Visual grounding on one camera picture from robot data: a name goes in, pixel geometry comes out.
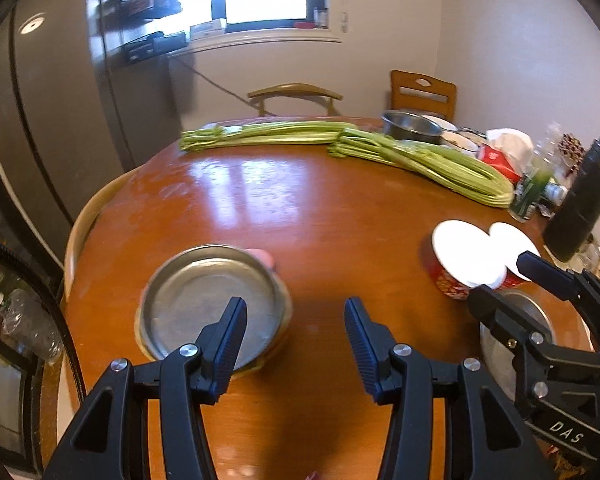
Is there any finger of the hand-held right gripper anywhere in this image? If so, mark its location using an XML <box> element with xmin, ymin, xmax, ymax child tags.
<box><xmin>467</xmin><ymin>285</ymin><xmax>556</xmax><ymax>411</ymax></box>
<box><xmin>516</xmin><ymin>251</ymin><xmax>600</xmax><ymax>356</ymax></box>

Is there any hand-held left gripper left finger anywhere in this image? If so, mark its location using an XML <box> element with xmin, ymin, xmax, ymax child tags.
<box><xmin>42</xmin><ymin>296</ymin><xmax>248</xmax><ymax>480</ymax></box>

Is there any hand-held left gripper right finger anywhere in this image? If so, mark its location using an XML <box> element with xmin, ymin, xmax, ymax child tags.
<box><xmin>344</xmin><ymin>296</ymin><xmax>546</xmax><ymax>480</ymax></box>

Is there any large steel bowl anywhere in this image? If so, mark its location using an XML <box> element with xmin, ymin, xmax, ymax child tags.
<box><xmin>479</xmin><ymin>290</ymin><xmax>556</xmax><ymax>391</ymax></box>

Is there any round metal plate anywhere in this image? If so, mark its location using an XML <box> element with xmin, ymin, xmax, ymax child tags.
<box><xmin>141</xmin><ymin>245</ymin><xmax>287</xmax><ymax>363</ymax></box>

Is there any pink plastic bowl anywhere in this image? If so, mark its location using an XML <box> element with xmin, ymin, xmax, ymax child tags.
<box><xmin>245</xmin><ymin>247</ymin><xmax>276</xmax><ymax>268</ymax></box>

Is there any clear glass jar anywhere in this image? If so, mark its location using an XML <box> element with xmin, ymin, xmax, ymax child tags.
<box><xmin>577</xmin><ymin>240</ymin><xmax>600</xmax><ymax>271</ymax></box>

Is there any black thermos flask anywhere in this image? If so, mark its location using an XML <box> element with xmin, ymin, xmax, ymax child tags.
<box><xmin>542</xmin><ymin>132</ymin><xmax>600</xmax><ymax>263</ymax></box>

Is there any glass bottle with green label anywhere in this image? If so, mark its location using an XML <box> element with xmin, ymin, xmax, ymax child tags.
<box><xmin>509</xmin><ymin>122</ymin><xmax>563</xmax><ymax>223</ymax></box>

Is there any small seasoning bottle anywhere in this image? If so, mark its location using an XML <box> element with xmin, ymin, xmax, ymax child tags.
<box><xmin>545</xmin><ymin>182</ymin><xmax>571</xmax><ymax>206</ymax></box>

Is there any brown speckled bundle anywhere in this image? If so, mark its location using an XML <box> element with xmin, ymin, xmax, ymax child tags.
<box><xmin>557</xmin><ymin>132</ymin><xmax>588</xmax><ymax>176</ymax></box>

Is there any red tissue pack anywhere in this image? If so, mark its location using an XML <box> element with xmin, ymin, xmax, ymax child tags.
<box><xmin>477</xmin><ymin>127</ymin><xmax>536</xmax><ymax>186</ymax></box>

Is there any white ceramic bowl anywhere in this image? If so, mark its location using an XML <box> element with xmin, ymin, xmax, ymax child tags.
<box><xmin>440</xmin><ymin>130</ymin><xmax>481</xmax><ymax>156</ymax></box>
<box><xmin>422</xmin><ymin>115</ymin><xmax>458</xmax><ymax>133</ymax></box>

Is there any celery bunch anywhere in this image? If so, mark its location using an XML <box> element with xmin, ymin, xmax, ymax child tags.
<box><xmin>180</xmin><ymin>121</ymin><xmax>358</xmax><ymax>153</ymax></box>
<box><xmin>328</xmin><ymin>128</ymin><xmax>515</xmax><ymax>208</ymax></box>

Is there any light wooden chair back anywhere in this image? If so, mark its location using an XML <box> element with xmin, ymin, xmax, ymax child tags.
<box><xmin>64</xmin><ymin>165</ymin><xmax>146</xmax><ymax>301</ymax></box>

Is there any small steel pot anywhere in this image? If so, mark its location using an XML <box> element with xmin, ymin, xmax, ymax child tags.
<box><xmin>381</xmin><ymin>110</ymin><xmax>443</xmax><ymax>146</ymax></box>

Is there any straight-back wooden chair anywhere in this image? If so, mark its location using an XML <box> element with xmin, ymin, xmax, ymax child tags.
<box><xmin>390</xmin><ymin>70</ymin><xmax>457</xmax><ymax>121</ymax></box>

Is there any curved wooden chair back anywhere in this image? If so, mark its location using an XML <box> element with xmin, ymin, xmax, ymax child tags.
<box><xmin>247</xmin><ymin>83</ymin><xmax>344</xmax><ymax>117</ymax></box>

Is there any grey refrigerator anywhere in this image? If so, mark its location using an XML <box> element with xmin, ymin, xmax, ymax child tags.
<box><xmin>0</xmin><ymin>0</ymin><xmax>186</xmax><ymax>261</ymax></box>

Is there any flat box on windowsill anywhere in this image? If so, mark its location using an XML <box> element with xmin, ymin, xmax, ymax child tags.
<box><xmin>190</xmin><ymin>19</ymin><xmax>228</xmax><ymax>38</ymax></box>

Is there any black wall cord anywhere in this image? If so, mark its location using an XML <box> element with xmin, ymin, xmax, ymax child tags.
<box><xmin>170</xmin><ymin>55</ymin><xmax>251</xmax><ymax>104</ymax></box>

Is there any black wire shelf rack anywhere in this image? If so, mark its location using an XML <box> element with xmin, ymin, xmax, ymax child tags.
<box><xmin>87</xmin><ymin>0</ymin><xmax>188</xmax><ymax>66</ymax></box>

